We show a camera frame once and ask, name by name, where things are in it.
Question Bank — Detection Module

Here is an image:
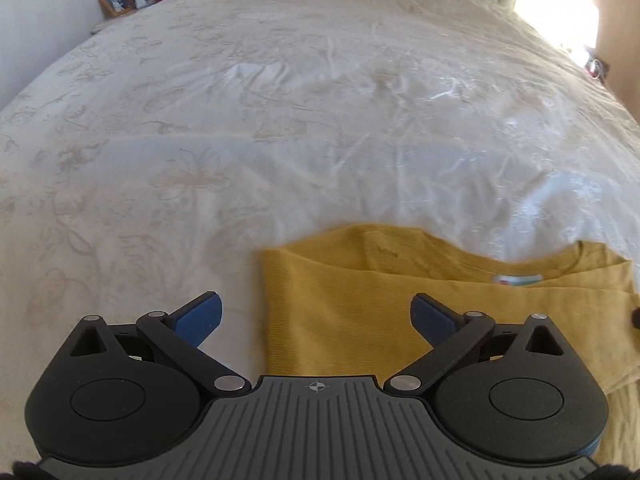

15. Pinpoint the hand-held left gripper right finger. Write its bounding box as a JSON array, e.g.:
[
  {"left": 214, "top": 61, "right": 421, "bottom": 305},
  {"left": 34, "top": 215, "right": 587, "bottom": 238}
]
[{"left": 384, "top": 292, "right": 576, "bottom": 401}]

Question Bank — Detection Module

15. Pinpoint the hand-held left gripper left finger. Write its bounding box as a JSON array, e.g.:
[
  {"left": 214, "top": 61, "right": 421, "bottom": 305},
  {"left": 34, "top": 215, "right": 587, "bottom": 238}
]
[{"left": 65, "top": 290, "right": 252, "bottom": 401}]

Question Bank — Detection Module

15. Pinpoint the yellow knit sweater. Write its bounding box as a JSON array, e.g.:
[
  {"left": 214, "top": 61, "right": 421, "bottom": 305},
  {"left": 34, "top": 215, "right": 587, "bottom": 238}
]
[{"left": 257, "top": 225, "right": 640, "bottom": 466}]

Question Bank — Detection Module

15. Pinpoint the white floral bedspread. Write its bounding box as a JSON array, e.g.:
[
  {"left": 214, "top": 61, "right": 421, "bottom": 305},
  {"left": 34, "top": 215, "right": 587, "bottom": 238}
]
[{"left": 0, "top": 0, "right": 640, "bottom": 396}]

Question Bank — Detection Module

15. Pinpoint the white bedside table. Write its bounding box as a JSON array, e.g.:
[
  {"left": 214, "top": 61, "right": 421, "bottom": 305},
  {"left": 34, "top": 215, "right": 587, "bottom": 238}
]
[{"left": 89, "top": 15, "right": 121, "bottom": 36}]

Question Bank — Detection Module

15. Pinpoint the wooden picture frame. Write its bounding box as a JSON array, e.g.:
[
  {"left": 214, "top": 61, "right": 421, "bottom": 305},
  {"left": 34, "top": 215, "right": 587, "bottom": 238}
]
[{"left": 97, "top": 0, "right": 135, "bottom": 18}]

